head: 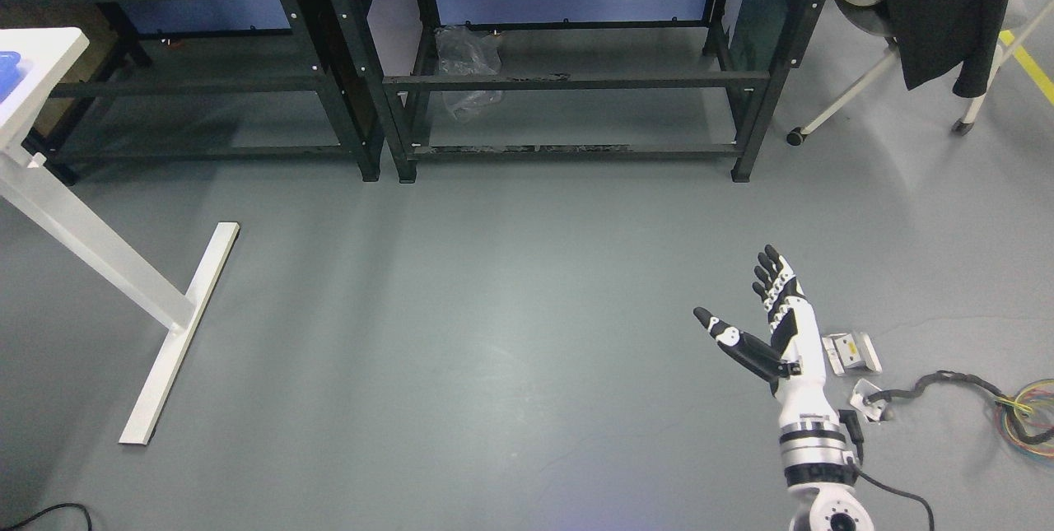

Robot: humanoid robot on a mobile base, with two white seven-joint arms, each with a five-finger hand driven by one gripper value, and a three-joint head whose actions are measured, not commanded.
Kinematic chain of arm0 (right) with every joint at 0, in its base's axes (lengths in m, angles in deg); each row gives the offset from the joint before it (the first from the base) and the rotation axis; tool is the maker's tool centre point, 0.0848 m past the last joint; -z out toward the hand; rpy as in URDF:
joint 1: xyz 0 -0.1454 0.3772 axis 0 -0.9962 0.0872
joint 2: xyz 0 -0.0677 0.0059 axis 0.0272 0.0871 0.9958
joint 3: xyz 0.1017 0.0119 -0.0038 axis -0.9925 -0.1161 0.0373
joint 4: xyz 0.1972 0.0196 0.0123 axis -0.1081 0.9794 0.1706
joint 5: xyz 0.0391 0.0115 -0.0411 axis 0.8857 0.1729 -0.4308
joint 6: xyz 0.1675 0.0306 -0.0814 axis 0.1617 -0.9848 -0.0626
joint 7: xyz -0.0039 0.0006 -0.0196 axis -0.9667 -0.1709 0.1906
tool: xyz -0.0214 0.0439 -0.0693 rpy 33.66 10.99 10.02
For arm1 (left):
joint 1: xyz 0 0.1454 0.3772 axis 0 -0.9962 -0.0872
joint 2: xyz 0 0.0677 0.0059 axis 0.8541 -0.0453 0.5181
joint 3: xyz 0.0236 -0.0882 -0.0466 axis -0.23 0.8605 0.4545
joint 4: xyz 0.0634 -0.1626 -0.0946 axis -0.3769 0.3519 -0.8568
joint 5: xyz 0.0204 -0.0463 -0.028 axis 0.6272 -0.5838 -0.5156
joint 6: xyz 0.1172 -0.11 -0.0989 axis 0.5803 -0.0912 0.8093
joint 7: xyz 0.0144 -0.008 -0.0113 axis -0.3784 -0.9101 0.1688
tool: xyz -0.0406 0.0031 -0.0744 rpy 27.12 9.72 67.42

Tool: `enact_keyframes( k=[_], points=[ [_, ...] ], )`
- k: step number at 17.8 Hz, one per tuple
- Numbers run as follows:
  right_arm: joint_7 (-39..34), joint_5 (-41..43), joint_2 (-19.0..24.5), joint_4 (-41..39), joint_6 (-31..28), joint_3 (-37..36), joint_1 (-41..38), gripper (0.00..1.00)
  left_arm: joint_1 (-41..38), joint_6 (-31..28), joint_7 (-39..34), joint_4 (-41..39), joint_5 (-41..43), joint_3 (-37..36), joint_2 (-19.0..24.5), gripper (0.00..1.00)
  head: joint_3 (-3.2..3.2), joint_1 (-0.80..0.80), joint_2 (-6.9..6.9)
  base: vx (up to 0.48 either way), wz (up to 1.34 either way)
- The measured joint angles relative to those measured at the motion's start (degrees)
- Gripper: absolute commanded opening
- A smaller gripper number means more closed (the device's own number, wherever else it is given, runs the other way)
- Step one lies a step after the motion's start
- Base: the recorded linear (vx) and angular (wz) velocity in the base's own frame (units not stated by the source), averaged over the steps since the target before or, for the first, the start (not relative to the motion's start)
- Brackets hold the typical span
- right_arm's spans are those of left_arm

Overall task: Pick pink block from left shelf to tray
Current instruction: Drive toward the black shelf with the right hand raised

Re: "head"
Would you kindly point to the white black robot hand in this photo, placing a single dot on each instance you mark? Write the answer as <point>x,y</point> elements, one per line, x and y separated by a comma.
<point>792,361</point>

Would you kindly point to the black metal right shelf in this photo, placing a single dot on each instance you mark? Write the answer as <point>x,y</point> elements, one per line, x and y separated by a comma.
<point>576,78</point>

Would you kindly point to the black metal shelf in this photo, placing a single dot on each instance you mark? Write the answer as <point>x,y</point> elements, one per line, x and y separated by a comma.
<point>576,78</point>
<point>305,56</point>

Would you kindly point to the black metal left shelf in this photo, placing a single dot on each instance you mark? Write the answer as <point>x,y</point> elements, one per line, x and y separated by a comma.
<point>305,56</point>

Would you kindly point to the blue plastic tray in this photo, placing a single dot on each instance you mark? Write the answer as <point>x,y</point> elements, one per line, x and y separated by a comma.
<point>10,74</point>

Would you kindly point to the black jacket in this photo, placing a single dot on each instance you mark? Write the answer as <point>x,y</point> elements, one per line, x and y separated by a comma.
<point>937,36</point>

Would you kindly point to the clear plastic bag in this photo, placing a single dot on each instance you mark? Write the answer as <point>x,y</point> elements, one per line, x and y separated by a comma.
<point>463,52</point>

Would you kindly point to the white standing desk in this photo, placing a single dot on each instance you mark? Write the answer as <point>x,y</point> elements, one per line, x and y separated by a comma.
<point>45,56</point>

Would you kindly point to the white metal bracket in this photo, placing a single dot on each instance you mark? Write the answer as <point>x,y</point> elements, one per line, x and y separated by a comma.
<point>851,352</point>

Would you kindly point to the small white bracket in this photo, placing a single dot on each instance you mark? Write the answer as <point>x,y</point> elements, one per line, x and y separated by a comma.
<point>873,410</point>

